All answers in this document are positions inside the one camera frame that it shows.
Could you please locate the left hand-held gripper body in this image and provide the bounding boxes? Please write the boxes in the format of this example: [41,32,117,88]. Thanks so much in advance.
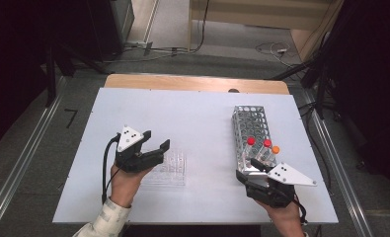
[115,124,166,174]

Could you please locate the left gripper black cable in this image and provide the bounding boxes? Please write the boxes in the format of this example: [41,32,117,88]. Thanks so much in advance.
[101,133,121,205]

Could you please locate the aluminium floor rail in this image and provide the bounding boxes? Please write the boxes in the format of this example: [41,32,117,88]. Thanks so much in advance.
[301,90,375,237]
[0,77,68,231]

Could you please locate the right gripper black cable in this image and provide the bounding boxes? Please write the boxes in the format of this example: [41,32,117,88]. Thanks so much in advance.
[293,193,308,226]

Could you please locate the grey floor cables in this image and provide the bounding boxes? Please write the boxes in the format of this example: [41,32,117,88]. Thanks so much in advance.
[112,44,191,64]

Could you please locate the metal test tube rack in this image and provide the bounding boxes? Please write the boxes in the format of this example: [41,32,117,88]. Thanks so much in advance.
[231,105,279,176]

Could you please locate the orange cap test tube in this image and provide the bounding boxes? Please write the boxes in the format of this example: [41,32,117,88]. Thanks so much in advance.
[268,145,281,165]

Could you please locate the person's left hand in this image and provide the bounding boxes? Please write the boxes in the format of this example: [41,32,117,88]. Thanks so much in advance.
[110,163,155,208]

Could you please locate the white floor cable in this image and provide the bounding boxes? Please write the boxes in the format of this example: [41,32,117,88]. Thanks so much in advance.
[255,41,294,67]

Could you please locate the black hanging cable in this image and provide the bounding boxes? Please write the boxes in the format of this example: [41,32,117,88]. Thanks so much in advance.
[187,0,212,53]

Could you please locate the clear plastic tube rack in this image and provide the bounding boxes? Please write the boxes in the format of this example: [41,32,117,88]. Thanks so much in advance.
[141,149,188,188]

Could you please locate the black floor cables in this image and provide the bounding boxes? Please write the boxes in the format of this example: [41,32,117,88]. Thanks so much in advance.
[297,102,334,191]

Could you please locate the white table cover board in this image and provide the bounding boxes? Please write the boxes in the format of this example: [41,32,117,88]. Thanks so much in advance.
[52,87,339,225]

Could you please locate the black tripod stand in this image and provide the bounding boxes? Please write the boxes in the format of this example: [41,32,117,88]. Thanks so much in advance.
[45,42,113,108]

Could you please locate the wooden table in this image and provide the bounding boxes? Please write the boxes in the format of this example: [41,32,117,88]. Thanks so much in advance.
[103,73,290,96]

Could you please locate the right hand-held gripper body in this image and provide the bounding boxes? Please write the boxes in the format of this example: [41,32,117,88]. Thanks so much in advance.
[245,161,318,209]

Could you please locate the person's right hand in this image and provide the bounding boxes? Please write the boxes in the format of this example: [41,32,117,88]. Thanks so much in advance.
[255,197,306,235]

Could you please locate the black metal stand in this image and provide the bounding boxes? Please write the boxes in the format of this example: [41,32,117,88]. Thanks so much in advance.
[270,29,335,121]

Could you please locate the light wooden desk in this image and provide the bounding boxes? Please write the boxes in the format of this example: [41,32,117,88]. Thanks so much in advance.
[188,0,345,63]

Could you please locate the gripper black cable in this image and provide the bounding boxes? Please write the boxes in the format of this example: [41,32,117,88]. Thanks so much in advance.
[293,193,308,226]
[101,133,121,205]

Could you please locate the black cabinet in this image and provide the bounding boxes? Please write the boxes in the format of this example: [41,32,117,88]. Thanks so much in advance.
[85,0,135,63]

